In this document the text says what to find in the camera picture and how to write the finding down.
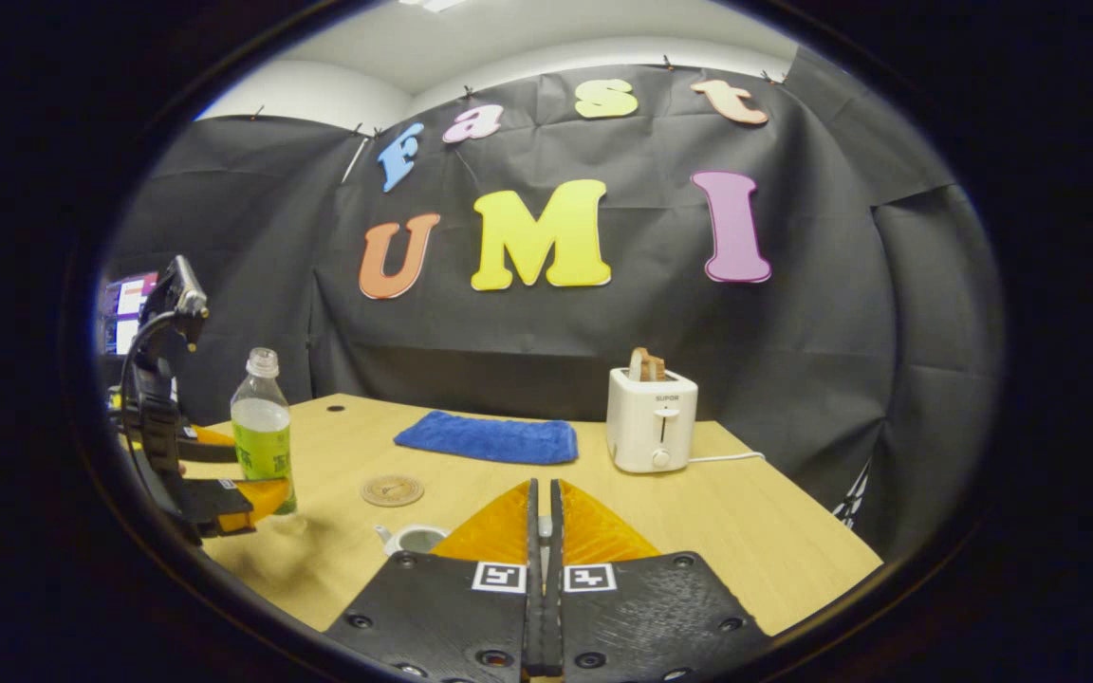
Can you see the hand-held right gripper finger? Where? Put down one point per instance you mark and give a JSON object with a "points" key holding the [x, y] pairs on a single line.
{"points": [[534, 617], [554, 617]]}

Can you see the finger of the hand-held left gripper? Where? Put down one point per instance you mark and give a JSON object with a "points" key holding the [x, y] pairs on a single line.
{"points": [[243, 503], [210, 446]]}

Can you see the green label water bottle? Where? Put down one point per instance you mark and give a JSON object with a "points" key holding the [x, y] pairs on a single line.
{"points": [[264, 446]]}

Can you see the round wooden coaster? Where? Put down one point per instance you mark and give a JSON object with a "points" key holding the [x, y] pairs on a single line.
{"points": [[393, 490]]}

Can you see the white teacup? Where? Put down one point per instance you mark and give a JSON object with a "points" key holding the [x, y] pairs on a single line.
{"points": [[395, 543]]}

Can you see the computer monitor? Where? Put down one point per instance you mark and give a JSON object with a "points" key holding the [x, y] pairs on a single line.
{"points": [[129, 299]]}

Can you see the blue folded towel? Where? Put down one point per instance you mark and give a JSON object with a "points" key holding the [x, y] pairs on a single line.
{"points": [[490, 439]]}

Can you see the white toaster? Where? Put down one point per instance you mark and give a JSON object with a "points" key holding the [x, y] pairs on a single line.
{"points": [[651, 422]]}

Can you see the pale toast slice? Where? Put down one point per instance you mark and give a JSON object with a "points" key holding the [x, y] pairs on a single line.
{"points": [[639, 365]]}

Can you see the brown toast slice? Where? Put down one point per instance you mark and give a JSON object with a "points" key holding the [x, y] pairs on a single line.
{"points": [[657, 369]]}

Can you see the black backdrop cloth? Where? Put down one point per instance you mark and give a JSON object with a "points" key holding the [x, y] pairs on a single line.
{"points": [[793, 379]]}

